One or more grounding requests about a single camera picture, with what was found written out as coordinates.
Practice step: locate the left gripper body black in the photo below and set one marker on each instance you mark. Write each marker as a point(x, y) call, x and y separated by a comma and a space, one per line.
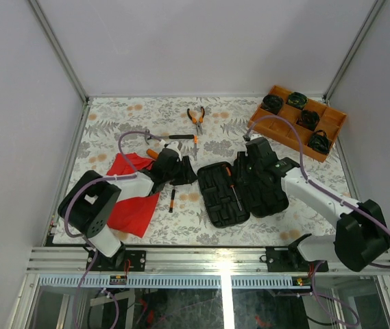
point(173, 176)

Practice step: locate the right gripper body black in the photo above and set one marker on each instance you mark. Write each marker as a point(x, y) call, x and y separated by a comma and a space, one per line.
point(247, 171)

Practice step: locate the black orange screwdriver large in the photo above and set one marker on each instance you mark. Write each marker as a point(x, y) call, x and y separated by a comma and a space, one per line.
point(228, 173)

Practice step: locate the black plastic tool case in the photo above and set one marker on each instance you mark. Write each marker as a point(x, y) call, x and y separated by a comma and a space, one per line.
point(257, 199)

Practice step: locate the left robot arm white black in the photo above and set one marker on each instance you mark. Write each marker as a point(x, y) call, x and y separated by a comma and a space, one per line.
point(123, 199)

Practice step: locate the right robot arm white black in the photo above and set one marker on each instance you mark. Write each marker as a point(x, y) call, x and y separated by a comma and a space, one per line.
point(361, 234)

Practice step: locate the orange black screwdriver left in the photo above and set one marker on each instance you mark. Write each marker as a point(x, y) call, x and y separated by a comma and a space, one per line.
point(152, 154)

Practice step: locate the small hammer black grip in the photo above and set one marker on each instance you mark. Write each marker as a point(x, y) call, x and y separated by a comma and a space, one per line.
point(149, 136)

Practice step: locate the small black orange screwdriver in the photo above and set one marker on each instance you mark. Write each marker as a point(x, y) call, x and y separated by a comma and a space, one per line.
point(171, 205)

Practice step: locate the small orange tipped precision screwdriver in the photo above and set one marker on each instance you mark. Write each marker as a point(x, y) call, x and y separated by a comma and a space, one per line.
point(195, 141)

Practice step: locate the red cloth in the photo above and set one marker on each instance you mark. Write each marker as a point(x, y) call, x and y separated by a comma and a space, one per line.
point(132, 216)

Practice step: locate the orange wooden divided tray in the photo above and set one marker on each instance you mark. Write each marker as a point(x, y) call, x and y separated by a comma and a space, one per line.
point(298, 122)

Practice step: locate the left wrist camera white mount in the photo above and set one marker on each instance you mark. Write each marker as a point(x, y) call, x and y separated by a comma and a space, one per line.
point(175, 146)

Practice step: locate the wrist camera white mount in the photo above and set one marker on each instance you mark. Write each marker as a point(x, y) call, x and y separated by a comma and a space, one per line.
point(175, 146)
point(250, 137)

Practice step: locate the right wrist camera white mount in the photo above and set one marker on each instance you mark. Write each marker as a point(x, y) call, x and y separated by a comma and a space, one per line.
point(250, 137)

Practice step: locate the orange handled pliers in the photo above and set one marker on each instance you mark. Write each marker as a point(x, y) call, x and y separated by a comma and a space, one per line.
point(197, 121)

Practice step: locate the aluminium frame rail front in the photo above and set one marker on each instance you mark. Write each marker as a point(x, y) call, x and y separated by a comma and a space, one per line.
point(157, 267)

